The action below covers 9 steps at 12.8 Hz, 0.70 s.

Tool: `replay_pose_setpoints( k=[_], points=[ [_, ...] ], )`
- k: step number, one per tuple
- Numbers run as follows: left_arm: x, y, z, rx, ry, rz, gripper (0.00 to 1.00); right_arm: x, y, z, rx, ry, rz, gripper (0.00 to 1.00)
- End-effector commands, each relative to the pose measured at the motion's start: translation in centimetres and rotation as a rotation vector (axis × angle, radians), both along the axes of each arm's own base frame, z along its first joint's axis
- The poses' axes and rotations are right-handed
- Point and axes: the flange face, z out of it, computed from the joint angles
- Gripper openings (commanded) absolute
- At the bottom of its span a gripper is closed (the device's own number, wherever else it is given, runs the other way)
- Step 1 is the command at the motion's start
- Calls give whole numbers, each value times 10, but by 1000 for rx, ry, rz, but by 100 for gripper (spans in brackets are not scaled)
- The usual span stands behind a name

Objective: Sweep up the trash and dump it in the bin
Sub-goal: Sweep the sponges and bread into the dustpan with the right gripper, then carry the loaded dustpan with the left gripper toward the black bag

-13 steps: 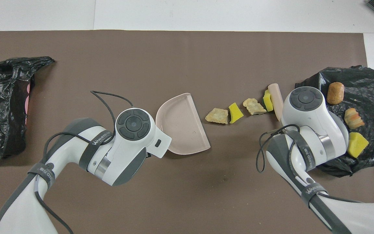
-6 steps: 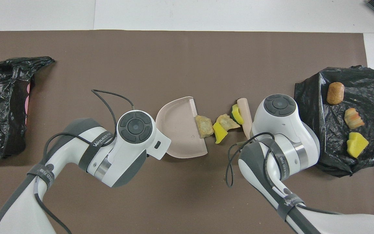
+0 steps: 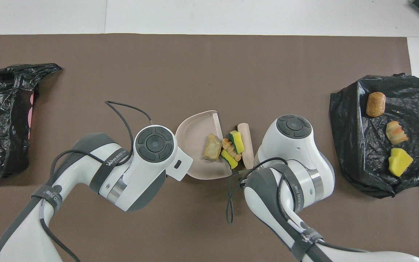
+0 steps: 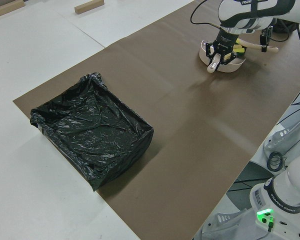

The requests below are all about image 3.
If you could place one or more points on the large beige scrap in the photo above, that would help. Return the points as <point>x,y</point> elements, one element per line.
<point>212,147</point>

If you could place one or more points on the beige plastic dustpan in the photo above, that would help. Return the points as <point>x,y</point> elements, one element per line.
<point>193,145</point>

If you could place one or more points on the small beige scrap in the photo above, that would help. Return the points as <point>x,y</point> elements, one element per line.
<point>227,145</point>

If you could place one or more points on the large yellow sponge piece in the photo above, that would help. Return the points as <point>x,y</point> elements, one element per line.
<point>237,142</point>

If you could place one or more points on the small yellow sponge dark edge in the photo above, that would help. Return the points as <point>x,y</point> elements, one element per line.
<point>229,159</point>

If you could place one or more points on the beige hand brush black bristles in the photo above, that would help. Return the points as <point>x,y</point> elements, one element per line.
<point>246,145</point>

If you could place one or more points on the brown bread roll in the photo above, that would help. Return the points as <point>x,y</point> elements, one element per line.
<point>375,104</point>

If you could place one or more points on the striped croissant toy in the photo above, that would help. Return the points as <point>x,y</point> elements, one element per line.
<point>395,132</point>

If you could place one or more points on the plain yellow sponge piece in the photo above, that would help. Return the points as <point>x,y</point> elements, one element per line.
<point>399,162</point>

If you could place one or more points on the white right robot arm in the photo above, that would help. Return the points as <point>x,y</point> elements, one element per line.
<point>296,153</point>

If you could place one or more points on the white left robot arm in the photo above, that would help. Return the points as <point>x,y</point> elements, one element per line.
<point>122,178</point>

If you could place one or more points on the brown table mat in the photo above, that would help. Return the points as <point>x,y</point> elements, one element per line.
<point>195,51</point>

